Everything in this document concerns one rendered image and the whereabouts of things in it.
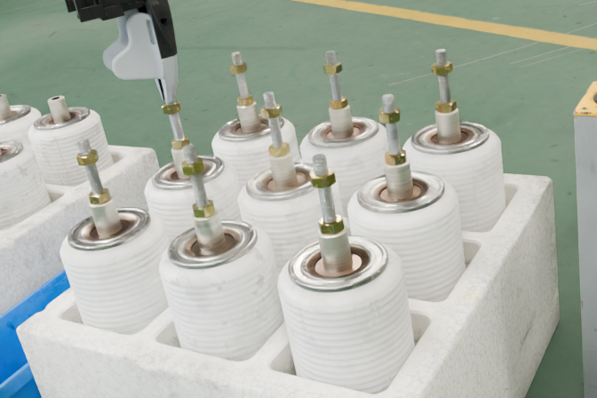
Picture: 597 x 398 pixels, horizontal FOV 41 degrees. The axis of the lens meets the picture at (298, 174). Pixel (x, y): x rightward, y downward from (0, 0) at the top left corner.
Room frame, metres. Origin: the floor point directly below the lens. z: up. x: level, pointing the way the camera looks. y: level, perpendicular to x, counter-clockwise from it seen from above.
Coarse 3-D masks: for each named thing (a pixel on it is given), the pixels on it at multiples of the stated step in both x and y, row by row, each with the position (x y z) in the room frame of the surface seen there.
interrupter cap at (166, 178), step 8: (208, 160) 0.77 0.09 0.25; (216, 160) 0.76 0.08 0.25; (160, 168) 0.77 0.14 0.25; (168, 168) 0.77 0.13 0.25; (208, 168) 0.75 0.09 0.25; (216, 168) 0.74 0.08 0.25; (224, 168) 0.74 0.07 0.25; (152, 176) 0.75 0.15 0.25; (160, 176) 0.75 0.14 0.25; (168, 176) 0.75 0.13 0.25; (176, 176) 0.75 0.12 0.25; (208, 176) 0.73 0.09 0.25; (216, 176) 0.73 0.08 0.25; (160, 184) 0.73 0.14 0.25; (168, 184) 0.73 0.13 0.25; (176, 184) 0.72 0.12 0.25; (184, 184) 0.71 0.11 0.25
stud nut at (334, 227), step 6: (318, 222) 0.52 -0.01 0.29; (324, 222) 0.51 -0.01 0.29; (336, 222) 0.51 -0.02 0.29; (342, 222) 0.51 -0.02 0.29; (324, 228) 0.51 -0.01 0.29; (330, 228) 0.51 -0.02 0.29; (336, 228) 0.51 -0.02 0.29; (342, 228) 0.51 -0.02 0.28; (324, 234) 0.51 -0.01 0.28; (330, 234) 0.51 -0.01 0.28
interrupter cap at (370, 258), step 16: (352, 240) 0.54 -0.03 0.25; (368, 240) 0.54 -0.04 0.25; (304, 256) 0.53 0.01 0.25; (320, 256) 0.53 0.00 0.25; (352, 256) 0.52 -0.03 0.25; (368, 256) 0.52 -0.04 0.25; (384, 256) 0.51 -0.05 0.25; (288, 272) 0.51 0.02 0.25; (304, 272) 0.51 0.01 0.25; (320, 272) 0.51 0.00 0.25; (352, 272) 0.50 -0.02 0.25; (368, 272) 0.49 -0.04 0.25; (304, 288) 0.49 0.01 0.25; (320, 288) 0.48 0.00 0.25; (336, 288) 0.48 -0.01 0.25; (352, 288) 0.48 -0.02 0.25
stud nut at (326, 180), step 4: (328, 168) 0.52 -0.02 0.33; (312, 172) 0.52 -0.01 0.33; (332, 172) 0.51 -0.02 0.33; (312, 176) 0.51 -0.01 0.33; (316, 176) 0.51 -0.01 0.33; (320, 176) 0.51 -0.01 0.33; (324, 176) 0.51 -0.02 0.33; (328, 176) 0.51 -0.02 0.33; (332, 176) 0.51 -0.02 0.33; (312, 180) 0.51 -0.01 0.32; (316, 180) 0.51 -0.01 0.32; (320, 180) 0.51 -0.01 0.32; (324, 180) 0.51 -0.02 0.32; (328, 180) 0.51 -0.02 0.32; (332, 180) 0.51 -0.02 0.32; (312, 184) 0.51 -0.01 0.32; (316, 184) 0.51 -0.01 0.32; (320, 184) 0.51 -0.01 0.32; (324, 184) 0.51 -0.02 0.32; (328, 184) 0.51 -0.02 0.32; (332, 184) 0.51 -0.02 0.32
